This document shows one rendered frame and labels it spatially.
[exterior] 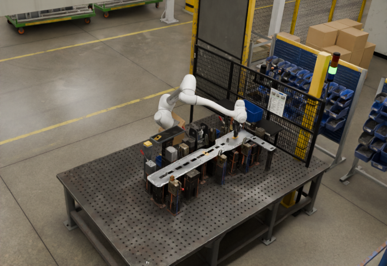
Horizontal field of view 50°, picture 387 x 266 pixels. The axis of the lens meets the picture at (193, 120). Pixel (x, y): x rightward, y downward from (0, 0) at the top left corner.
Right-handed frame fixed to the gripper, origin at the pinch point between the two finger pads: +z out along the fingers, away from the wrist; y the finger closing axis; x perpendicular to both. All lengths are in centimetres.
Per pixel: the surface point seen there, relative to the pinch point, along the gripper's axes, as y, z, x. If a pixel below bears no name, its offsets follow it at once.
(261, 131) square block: 16.0, -1.1, 25.2
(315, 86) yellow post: 50, -61, 58
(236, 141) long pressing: 6.4, 4.7, -5.6
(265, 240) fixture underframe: 68, 103, -9
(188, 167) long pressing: 6, 5, -77
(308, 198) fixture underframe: 71, 82, 65
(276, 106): 11, -21, 54
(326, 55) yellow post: 52, -95, 59
